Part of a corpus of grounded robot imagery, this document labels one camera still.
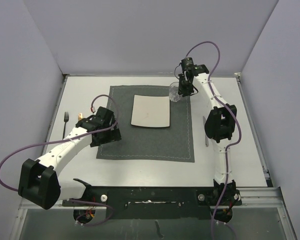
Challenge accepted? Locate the clear plastic cup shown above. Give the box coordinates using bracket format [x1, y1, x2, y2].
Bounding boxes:
[168, 81, 181, 103]

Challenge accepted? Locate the white rectangular plate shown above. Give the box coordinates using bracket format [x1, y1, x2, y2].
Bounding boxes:
[130, 95, 170, 128]

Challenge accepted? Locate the grey cloth placemat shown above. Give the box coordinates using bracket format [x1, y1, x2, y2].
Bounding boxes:
[96, 85, 195, 163]

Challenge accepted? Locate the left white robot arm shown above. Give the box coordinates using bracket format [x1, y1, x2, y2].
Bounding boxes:
[17, 120, 118, 210]

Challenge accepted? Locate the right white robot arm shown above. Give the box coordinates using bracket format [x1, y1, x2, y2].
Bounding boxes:
[178, 63, 238, 205]

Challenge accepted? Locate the gold metal fork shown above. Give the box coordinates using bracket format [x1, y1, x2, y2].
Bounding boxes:
[77, 113, 83, 121]

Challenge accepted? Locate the black plastic fork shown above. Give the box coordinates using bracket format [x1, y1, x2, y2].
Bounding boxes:
[62, 111, 70, 139]

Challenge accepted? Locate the silver table knife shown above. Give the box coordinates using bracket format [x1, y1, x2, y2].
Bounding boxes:
[202, 116, 209, 147]

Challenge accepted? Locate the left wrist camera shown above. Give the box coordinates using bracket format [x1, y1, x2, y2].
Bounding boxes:
[75, 106, 115, 132]

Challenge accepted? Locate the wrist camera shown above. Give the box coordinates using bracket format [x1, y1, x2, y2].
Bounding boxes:
[75, 106, 115, 132]
[180, 57, 198, 73]

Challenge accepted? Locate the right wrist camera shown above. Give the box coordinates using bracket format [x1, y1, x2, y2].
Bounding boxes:
[180, 57, 198, 73]

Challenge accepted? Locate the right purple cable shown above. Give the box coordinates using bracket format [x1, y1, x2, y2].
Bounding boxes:
[184, 41, 242, 240]

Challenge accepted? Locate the purple cable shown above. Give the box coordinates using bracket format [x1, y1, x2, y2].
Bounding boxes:
[0, 94, 120, 228]
[184, 41, 242, 240]

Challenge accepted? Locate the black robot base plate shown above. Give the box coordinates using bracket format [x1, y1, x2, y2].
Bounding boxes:
[62, 186, 242, 222]

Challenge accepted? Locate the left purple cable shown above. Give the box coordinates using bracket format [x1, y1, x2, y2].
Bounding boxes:
[0, 94, 120, 228]

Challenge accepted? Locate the aluminium frame rail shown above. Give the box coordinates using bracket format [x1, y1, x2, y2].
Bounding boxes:
[17, 186, 283, 210]

